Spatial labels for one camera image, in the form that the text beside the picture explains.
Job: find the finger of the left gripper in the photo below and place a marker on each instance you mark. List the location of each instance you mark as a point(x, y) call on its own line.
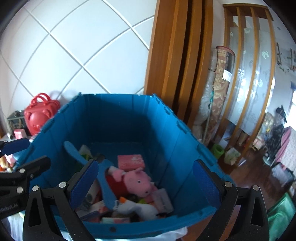
point(8, 148)
point(18, 182)

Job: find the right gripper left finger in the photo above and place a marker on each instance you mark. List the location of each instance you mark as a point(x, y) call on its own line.
point(39, 222)

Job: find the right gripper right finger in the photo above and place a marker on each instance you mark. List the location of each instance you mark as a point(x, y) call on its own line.
point(251, 222)

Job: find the small pink box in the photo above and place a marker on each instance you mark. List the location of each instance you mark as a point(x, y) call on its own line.
point(20, 133)

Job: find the dark gift box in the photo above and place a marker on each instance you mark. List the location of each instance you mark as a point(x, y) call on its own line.
point(17, 121)

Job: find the red bear handbag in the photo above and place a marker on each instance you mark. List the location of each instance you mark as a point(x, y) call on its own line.
point(41, 109)

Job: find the pink pig plush red dress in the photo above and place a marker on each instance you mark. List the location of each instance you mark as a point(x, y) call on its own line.
point(135, 182)

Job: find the pink tissue pack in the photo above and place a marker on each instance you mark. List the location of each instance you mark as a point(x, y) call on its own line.
point(130, 162)

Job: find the white duck plush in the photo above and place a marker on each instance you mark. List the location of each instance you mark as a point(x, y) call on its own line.
point(144, 211)

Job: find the rolled patterned carpet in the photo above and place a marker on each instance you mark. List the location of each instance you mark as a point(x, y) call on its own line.
point(214, 94)

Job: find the blue plastic storage crate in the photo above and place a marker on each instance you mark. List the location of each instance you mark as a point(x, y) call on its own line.
point(125, 124)

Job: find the wooden slat partition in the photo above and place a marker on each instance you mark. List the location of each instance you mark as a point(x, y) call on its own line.
point(249, 32)

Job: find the wooden door frame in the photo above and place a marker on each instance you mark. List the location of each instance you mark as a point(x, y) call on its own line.
point(179, 55)

